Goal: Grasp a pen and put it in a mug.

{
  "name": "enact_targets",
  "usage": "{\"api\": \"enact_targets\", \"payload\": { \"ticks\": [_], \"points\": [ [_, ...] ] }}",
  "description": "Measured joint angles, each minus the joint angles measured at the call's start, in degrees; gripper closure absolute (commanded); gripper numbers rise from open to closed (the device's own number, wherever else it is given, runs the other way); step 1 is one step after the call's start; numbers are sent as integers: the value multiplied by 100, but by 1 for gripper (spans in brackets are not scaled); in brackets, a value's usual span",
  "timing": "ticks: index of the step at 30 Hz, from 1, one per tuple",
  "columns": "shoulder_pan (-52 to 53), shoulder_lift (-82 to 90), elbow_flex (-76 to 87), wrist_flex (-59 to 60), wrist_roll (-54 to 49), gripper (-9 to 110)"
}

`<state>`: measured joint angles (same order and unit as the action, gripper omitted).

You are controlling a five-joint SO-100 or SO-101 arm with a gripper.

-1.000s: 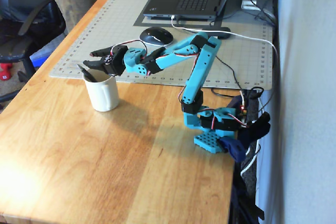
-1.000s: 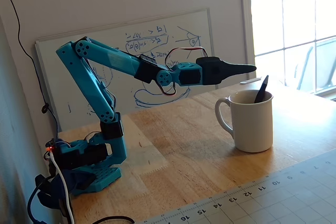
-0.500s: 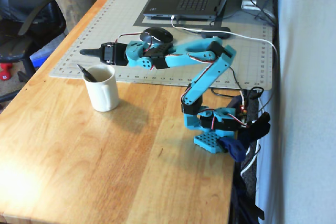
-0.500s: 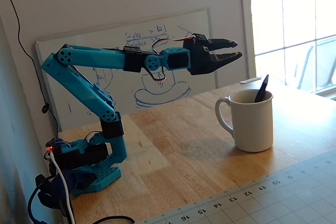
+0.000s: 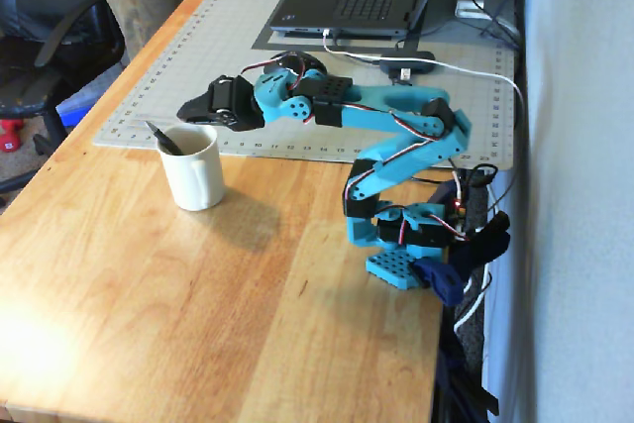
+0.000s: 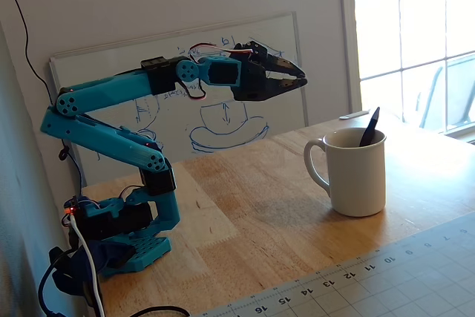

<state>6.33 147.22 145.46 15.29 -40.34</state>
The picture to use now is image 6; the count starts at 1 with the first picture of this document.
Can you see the dark stylus pen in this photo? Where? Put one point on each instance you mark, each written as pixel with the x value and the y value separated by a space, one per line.
pixel 371 127

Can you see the dark blue table clamp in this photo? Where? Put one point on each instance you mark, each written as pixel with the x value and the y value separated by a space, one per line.
pixel 107 255

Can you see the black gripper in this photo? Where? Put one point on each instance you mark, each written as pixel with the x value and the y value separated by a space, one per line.
pixel 256 85

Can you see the outdoor patio chair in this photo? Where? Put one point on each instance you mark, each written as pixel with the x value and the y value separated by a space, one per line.
pixel 460 85

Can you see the white window frame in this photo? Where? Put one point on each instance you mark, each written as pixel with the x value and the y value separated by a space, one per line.
pixel 349 35

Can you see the white ceramic mug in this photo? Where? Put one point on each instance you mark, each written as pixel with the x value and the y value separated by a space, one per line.
pixel 356 177

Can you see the whiteboard with blue sketches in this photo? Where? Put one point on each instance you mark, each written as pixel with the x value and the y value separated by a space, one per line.
pixel 230 139

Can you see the small white strip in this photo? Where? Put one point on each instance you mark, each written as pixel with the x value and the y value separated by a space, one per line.
pixel 354 115

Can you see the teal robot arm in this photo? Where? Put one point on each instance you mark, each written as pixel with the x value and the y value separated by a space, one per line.
pixel 104 88

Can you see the grey gridded cutting mat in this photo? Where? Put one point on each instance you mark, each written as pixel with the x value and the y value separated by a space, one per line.
pixel 389 289

